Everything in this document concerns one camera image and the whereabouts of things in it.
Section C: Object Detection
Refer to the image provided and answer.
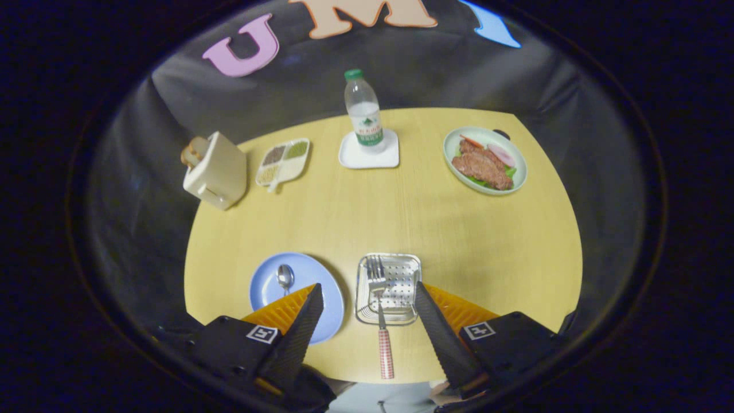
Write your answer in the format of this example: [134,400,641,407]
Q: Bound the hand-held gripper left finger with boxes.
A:
[186,283,325,396]

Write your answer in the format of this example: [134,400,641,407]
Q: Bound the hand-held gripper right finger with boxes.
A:
[414,280,565,399]

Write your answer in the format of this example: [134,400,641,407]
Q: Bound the fork with red checked handle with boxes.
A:
[366,256,395,380]

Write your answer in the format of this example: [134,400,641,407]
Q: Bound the spoon with red checked handle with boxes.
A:
[276,264,295,296]

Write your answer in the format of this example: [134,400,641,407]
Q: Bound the blue round plate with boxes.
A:
[249,252,345,345]

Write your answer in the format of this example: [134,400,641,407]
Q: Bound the perforated metal basket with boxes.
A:
[355,253,423,326]

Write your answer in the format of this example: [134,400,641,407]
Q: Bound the white divided grain dish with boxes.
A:
[255,138,311,193]

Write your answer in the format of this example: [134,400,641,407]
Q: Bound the brown meat slices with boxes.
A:
[451,139,514,190]

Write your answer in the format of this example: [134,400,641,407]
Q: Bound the cream toaster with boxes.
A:
[182,131,248,211]

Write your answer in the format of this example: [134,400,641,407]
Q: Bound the white square coaster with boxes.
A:
[338,129,400,170]

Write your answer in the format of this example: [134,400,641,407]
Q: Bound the pale green food plate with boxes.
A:
[443,126,528,196]

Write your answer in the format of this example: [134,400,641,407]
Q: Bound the pink ham slice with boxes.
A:
[487,143,516,169]

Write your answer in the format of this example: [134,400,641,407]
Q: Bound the clear water bottle green cap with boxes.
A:
[344,69,386,153]

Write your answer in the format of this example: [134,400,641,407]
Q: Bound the black backdrop cloth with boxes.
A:
[86,0,649,345]

